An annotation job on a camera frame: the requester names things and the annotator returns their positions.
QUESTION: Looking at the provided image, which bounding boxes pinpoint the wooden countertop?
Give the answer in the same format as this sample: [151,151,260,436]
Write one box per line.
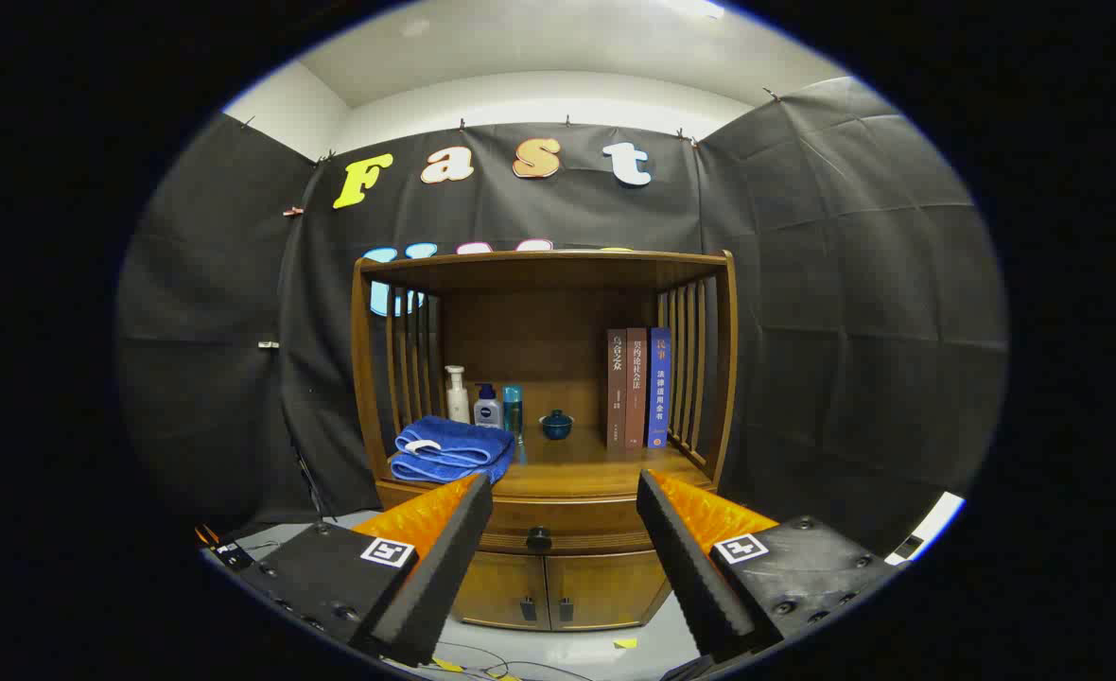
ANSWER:
[388,430,715,499]

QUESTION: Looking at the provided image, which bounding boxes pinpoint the dark brown book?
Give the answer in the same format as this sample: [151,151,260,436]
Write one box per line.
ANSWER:
[606,328,629,450]

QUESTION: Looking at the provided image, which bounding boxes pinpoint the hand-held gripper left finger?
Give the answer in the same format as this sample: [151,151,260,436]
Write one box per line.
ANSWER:
[232,473,495,668]

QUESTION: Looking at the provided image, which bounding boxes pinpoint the wooden cabinet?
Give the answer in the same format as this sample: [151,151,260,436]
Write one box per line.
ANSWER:
[350,249,739,633]

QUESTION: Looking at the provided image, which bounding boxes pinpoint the dark floor cable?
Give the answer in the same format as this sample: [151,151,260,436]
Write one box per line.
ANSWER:
[435,641,597,681]

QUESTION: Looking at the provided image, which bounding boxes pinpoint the black floor device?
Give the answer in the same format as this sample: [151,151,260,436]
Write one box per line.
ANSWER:
[201,525,256,570]

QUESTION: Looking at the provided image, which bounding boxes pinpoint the white pump bottle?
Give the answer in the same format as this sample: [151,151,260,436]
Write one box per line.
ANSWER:
[445,365,471,425]

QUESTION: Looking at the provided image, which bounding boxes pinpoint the blue book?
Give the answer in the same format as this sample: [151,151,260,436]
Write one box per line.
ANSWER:
[648,327,672,448]

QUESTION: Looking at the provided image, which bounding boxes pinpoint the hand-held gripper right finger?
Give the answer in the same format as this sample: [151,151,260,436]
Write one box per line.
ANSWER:
[636,469,907,663]

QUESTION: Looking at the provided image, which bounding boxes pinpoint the reddish brown book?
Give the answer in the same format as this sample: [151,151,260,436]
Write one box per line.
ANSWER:
[626,327,650,449]

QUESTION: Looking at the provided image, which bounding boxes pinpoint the folded blue towel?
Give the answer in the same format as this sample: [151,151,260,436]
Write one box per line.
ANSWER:
[390,414,518,485]

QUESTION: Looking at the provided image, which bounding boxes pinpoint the wooden drawer with black knob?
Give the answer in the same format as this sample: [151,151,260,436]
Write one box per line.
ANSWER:
[468,497,663,556]

